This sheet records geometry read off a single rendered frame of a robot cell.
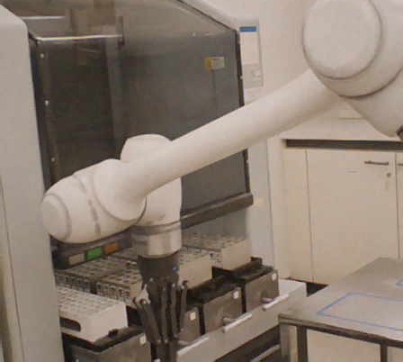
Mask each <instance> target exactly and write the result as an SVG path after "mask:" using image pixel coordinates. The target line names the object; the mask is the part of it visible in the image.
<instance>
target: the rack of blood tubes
mask: <svg viewBox="0 0 403 362"><path fill-rule="evenodd" d="M56 295H57V303H58V314H59V318H60V327H61V332H64V333H66V334H70V335H73V336H76V337H78V338H81V339H87V340H89V341H91V342H95V341H96V339H99V338H102V337H103V336H105V335H107V334H109V330H113V329H115V328H116V329H121V328H123V327H125V326H126V327H128V323H127V314H126V305H125V303H124V302H120V301H116V300H113V299H109V298H105V297H101V296H97V295H93V294H86V293H82V292H78V291H75V290H71V289H66V288H63V287H59V286H56ZM126 327H125V328H126ZM123 329H124V328H123ZM105 337H106V336H105Z"/></svg>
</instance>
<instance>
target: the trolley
mask: <svg viewBox="0 0 403 362"><path fill-rule="evenodd" d="M277 316H278V322H279V323H280V331H281V345H282V362H298V351H297V337H296V327H299V328H303V329H307V330H314V331H318V332H323V333H326V334H331V335H335V336H338V337H343V338H347V339H350V338H351V339H358V340H362V341H366V342H370V343H374V344H379V345H380V354H381V362H393V351H392V348H398V349H402V350H403V259H398V258H385V257H379V258H376V259H375V260H373V261H372V262H370V263H368V264H367V265H365V266H363V267H360V268H359V269H357V270H355V271H354V272H352V273H350V274H349V275H347V276H344V278H342V279H341V280H339V281H337V282H335V283H333V284H332V285H330V286H328V287H326V288H325V289H323V290H321V291H319V292H317V293H316V294H313V295H311V296H309V297H307V298H306V299H304V300H302V301H300V302H298V303H296V304H294V305H293V306H291V307H290V308H288V309H286V310H284V311H282V312H280V313H278V315H277Z"/></svg>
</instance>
